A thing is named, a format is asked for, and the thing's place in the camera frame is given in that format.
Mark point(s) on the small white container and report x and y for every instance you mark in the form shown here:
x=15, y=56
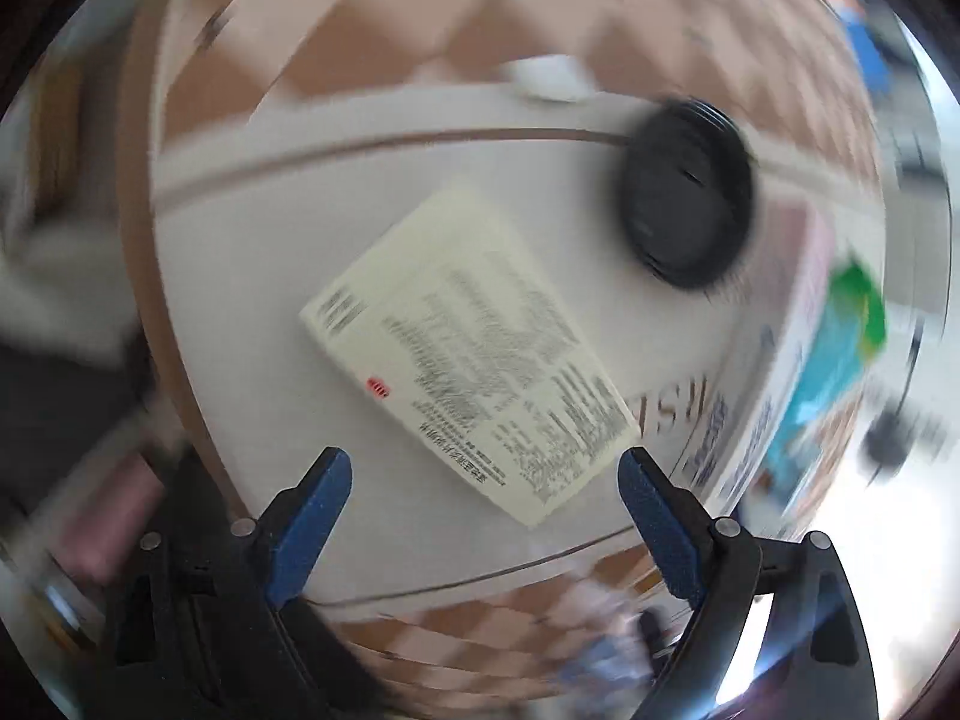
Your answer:
x=551, y=79

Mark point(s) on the cream printed medicine box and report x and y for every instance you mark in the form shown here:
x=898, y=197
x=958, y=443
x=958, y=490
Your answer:
x=465, y=345

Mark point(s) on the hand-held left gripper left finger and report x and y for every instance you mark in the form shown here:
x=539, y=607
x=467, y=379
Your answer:
x=311, y=525

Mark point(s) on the table with checkered cloth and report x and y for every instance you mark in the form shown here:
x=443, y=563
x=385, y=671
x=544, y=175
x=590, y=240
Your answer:
x=262, y=255

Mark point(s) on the black round lid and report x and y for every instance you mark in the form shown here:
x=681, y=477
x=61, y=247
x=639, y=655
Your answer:
x=686, y=195

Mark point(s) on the white box with blue print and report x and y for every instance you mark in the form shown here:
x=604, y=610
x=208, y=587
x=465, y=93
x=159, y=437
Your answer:
x=750, y=390

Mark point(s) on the pink cloth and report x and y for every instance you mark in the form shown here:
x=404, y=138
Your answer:
x=105, y=517

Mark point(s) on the teal green packet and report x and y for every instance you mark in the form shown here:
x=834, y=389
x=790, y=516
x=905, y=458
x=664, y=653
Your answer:
x=832, y=360

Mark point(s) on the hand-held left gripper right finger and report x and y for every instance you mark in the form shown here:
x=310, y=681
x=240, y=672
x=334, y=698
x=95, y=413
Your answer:
x=660, y=525

